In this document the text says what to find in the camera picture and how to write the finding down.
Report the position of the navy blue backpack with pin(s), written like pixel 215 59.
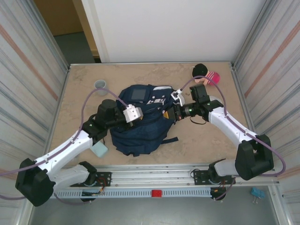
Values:
pixel 140 136

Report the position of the light blue pencil case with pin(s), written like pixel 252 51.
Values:
pixel 100 150

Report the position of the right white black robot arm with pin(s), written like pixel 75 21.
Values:
pixel 227 124

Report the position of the grey plastic cup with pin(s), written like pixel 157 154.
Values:
pixel 101 87

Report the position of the pink plush doll black hair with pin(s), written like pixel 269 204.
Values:
pixel 212 78

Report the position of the red block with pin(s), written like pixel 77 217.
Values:
pixel 156 193

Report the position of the blue binder clip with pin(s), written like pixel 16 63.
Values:
pixel 257 192

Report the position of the brown wooden door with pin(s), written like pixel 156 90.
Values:
pixel 63 16

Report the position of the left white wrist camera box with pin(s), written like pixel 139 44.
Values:
pixel 133 113

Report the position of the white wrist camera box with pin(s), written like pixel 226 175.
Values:
pixel 133 113
pixel 179 96

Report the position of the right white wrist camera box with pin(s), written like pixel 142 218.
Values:
pixel 179 96

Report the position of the aluminium mounting rail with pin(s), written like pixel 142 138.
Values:
pixel 152 174

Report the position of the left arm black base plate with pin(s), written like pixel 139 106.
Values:
pixel 105 178

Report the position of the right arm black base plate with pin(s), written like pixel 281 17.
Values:
pixel 201 175

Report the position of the translucent enclosure side panel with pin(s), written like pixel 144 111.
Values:
pixel 23 82
pixel 276 70

